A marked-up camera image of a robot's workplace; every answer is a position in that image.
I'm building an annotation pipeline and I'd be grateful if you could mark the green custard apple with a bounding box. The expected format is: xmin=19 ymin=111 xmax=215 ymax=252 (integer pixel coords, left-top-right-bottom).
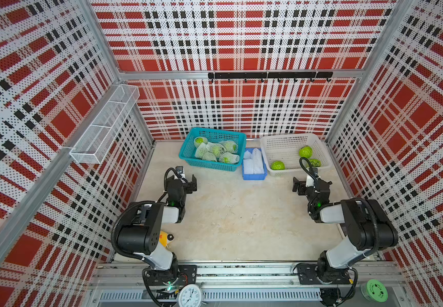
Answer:
xmin=309 ymin=159 xmax=321 ymax=167
xmin=271 ymin=161 xmax=286 ymax=171
xmin=298 ymin=146 xmax=313 ymax=159

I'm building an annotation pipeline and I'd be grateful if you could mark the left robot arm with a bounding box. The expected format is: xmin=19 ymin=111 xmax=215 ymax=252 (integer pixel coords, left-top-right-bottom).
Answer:
xmin=111 ymin=176 xmax=197 ymax=285

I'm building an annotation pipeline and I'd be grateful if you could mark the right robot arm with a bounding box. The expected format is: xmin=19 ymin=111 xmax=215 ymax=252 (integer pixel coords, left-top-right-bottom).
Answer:
xmin=292 ymin=176 xmax=399 ymax=284

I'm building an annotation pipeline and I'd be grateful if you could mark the stack of white foam nets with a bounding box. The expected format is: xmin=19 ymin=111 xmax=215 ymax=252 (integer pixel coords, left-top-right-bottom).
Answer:
xmin=243 ymin=148 xmax=265 ymax=175

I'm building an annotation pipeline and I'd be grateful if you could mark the teal plastic basket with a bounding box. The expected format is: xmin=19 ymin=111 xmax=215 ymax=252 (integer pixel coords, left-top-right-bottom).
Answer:
xmin=179 ymin=127 xmax=247 ymax=171

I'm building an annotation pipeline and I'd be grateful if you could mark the yellow plush toy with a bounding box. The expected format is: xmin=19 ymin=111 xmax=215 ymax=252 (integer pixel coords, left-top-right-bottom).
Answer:
xmin=159 ymin=231 xmax=175 ymax=248

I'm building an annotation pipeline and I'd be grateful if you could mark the white plastic basket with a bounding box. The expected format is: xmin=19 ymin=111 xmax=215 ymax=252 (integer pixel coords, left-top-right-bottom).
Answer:
xmin=260 ymin=133 xmax=334 ymax=177

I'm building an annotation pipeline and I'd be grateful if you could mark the blue plastic tray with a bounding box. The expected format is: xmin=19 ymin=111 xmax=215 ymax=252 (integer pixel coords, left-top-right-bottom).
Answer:
xmin=242 ymin=148 xmax=268 ymax=181

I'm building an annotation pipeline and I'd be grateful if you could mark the green tape spool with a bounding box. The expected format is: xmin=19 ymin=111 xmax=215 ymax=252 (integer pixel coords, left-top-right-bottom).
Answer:
xmin=360 ymin=279 xmax=389 ymax=303

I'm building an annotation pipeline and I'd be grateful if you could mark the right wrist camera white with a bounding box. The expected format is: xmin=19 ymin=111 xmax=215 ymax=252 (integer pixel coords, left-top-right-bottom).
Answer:
xmin=305 ymin=175 xmax=314 ymax=188

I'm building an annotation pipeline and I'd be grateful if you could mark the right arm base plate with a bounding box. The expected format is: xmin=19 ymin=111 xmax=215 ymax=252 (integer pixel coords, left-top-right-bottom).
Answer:
xmin=293 ymin=263 xmax=350 ymax=285

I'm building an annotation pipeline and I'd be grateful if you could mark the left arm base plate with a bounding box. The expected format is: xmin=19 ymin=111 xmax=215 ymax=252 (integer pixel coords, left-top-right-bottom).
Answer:
xmin=143 ymin=265 xmax=198 ymax=287

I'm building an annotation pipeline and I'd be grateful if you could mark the black hook rail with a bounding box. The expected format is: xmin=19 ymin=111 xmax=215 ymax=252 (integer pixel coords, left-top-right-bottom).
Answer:
xmin=207 ymin=71 xmax=334 ymax=81

